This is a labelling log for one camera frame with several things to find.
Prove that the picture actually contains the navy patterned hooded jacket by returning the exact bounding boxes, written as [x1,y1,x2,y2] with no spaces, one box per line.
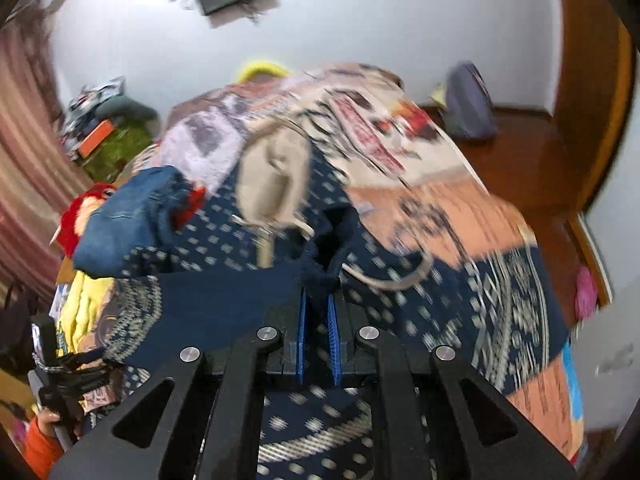
[105,154,575,479]

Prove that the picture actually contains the person's left hand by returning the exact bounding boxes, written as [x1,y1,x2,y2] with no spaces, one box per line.
[37,408,61,438]

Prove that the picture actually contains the yellow garment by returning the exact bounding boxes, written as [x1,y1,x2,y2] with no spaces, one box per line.
[56,271,115,356]

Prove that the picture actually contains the red plush garment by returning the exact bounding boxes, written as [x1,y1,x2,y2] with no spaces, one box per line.
[51,183,205,259]

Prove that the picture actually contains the folded blue jeans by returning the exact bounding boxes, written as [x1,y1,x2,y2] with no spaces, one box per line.
[73,166,193,278]

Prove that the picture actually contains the pink striped curtain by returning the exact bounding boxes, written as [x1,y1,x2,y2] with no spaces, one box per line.
[1,2,91,299]

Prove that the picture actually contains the newspaper print bed sheet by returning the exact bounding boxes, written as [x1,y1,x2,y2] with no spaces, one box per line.
[123,63,584,458]

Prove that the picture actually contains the green covered cabinet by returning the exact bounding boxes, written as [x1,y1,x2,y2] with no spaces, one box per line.
[79,122,152,183]

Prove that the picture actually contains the orange box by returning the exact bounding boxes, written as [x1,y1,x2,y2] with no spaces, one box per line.
[77,119,115,158]

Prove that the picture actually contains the pile of clutter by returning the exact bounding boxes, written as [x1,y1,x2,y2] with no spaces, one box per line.
[58,76,126,140]

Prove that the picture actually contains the white wardrobe sliding door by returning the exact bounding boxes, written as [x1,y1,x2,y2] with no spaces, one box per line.
[572,84,639,431]

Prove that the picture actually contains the dark green cushion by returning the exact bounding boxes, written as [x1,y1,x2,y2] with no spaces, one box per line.
[94,96,157,122]

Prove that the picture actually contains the grey backpack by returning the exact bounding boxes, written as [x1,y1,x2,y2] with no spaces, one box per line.
[442,62,497,142]

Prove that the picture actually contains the yellow curved headboard piece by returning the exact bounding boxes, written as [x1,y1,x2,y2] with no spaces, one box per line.
[236,61,291,84]

